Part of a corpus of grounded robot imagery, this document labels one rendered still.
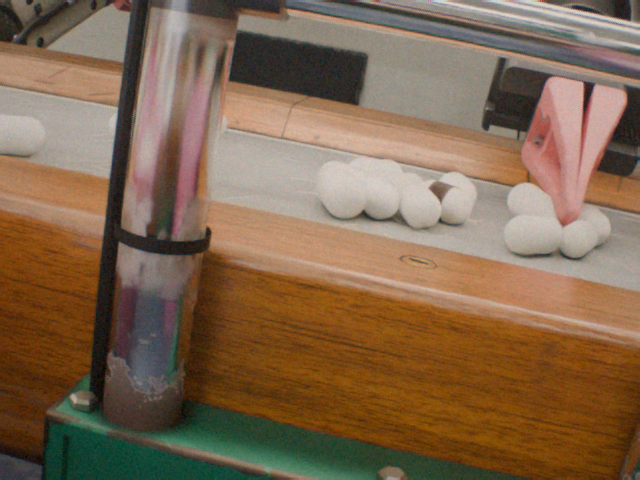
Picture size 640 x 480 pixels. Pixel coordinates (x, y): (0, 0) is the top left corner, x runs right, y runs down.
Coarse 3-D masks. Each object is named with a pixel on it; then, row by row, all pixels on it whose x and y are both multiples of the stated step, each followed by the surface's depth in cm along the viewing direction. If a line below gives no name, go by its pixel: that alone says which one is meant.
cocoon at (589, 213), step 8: (584, 208) 44; (592, 208) 43; (584, 216) 43; (592, 216) 42; (600, 216) 42; (592, 224) 42; (600, 224) 42; (608, 224) 42; (600, 232) 42; (608, 232) 42; (600, 240) 42
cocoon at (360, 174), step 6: (330, 162) 43; (336, 162) 43; (342, 162) 43; (324, 168) 43; (330, 168) 43; (342, 168) 43; (348, 168) 42; (354, 168) 42; (360, 168) 43; (318, 174) 43; (354, 174) 42; (360, 174) 42; (366, 174) 42; (360, 180) 42
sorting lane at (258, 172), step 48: (0, 96) 56; (48, 96) 60; (48, 144) 43; (96, 144) 46; (240, 144) 54; (288, 144) 57; (240, 192) 40; (288, 192) 42; (480, 192) 53; (432, 240) 38; (480, 240) 40; (624, 240) 47
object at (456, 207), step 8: (424, 184) 42; (448, 192) 41; (456, 192) 41; (464, 192) 41; (448, 200) 41; (456, 200) 41; (464, 200) 41; (448, 208) 41; (456, 208) 41; (464, 208) 41; (440, 216) 42; (448, 216) 41; (456, 216) 41; (464, 216) 41
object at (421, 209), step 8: (416, 184) 41; (408, 192) 40; (416, 192) 39; (424, 192) 39; (400, 200) 40; (408, 200) 39; (416, 200) 39; (424, 200) 39; (432, 200) 39; (400, 208) 40; (408, 208) 39; (416, 208) 39; (424, 208) 39; (432, 208) 39; (440, 208) 39; (408, 216) 39; (416, 216) 39; (424, 216) 39; (432, 216) 39; (416, 224) 39; (424, 224) 39; (432, 224) 39
